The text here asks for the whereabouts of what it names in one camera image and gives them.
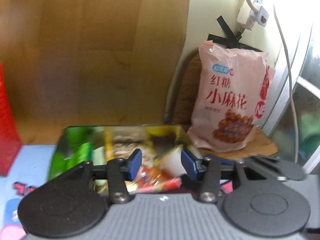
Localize pink twisted dough snack bag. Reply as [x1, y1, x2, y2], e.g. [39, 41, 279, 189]
[187, 41, 275, 152]

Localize yellow lid jelly cup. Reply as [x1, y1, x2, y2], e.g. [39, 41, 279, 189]
[159, 144, 186, 177]

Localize clear yellow cracker bag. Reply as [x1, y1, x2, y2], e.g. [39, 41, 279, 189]
[104, 126, 156, 168]

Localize pink cheese snack box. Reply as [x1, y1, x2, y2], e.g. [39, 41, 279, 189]
[125, 178, 182, 194]

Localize red gift box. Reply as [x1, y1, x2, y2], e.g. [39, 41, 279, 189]
[0, 64, 22, 177]

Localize light green wafer packet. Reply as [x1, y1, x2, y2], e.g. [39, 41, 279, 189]
[92, 146, 107, 193]

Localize white cables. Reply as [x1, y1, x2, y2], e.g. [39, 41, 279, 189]
[243, 0, 301, 164]

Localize black storage box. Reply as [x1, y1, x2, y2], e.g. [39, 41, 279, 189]
[48, 125, 201, 193]

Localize cartoon pig blanket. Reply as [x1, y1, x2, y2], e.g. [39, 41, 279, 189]
[0, 144, 233, 240]

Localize orange snack packet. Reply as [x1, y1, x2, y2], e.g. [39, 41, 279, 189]
[135, 166, 173, 188]

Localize wooden headboard panel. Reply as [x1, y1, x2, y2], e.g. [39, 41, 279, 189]
[1, 0, 190, 145]

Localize green snack packet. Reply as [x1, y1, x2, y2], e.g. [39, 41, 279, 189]
[48, 126, 93, 181]

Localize white power strip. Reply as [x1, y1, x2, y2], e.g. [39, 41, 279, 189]
[236, 0, 269, 33]

